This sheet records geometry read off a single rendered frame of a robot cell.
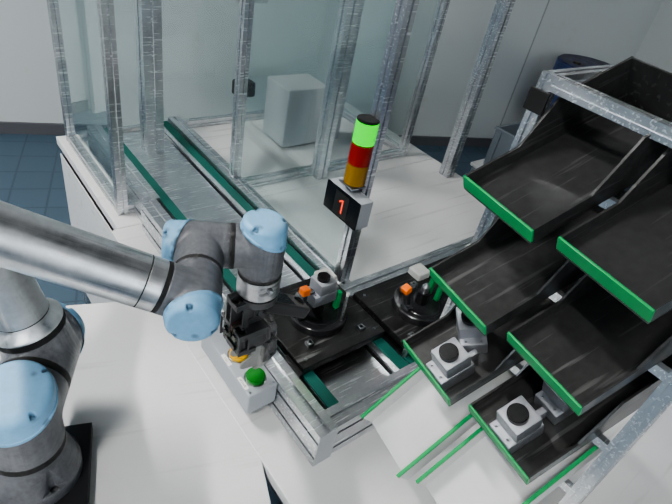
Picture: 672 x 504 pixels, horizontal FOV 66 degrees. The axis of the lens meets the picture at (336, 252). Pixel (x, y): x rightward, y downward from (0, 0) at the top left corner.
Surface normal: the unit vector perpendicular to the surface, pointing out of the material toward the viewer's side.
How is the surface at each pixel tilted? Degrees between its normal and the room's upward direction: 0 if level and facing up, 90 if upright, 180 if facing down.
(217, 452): 0
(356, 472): 0
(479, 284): 25
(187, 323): 90
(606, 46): 90
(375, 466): 0
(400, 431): 45
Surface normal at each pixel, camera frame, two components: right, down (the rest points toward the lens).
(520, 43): 0.30, 0.61
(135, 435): 0.18, -0.79
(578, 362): -0.21, -0.65
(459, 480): -0.49, -0.45
